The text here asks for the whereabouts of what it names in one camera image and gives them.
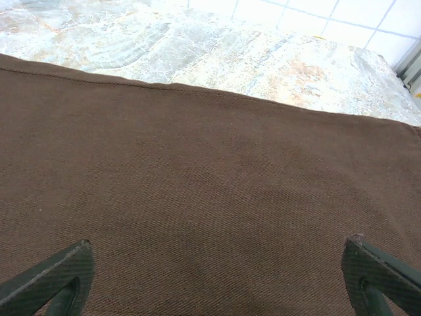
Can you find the brown long pants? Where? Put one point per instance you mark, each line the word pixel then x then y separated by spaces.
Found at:
pixel 204 204

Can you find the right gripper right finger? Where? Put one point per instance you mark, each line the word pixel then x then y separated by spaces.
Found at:
pixel 381 276

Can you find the aluminium frame post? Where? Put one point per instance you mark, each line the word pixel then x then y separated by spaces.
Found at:
pixel 411 66

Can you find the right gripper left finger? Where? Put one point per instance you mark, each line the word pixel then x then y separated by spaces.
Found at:
pixel 49 283

